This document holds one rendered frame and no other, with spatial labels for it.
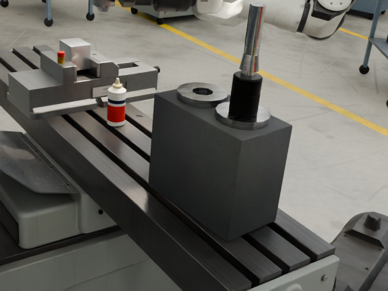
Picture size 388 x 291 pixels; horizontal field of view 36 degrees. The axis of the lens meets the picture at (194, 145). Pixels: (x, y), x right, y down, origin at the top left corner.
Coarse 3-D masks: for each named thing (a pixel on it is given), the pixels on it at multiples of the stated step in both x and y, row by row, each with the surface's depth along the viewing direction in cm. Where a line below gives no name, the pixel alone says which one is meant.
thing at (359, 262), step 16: (352, 224) 172; (368, 224) 168; (384, 224) 171; (336, 240) 165; (352, 240) 166; (368, 240) 165; (384, 240) 165; (352, 256) 159; (368, 256) 160; (384, 256) 162; (352, 272) 153; (368, 272) 153; (384, 272) 158; (336, 288) 143; (352, 288) 147; (368, 288) 151; (384, 288) 152
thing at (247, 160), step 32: (160, 96) 104; (192, 96) 101; (224, 96) 103; (160, 128) 106; (192, 128) 99; (224, 128) 94; (256, 128) 95; (288, 128) 97; (160, 160) 108; (192, 160) 101; (224, 160) 95; (256, 160) 95; (160, 192) 110; (192, 192) 103; (224, 192) 96; (256, 192) 98; (224, 224) 98; (256, 224) 102
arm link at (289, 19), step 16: (256, 0) 128; (272, 0) 128; (288, 0) 128; (304, 0) 130; (272, 16) 129; (288, 16) 128; (304, 16) 128; (320, 16) 127; (336, 16) 127; (304, 32) 131; (320, 32) 131
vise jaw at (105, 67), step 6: (96, 54) 146; (96, 60) 142; (102, 60) 142; (108, 60) 143; (96, 66) 141; (102, 66) 141; (108, 66) 142; (114, 66) 143; (90, 72) 144; (96, 72) 141; (102, 72) 142; (108, 72) 143; (114, 72) 144
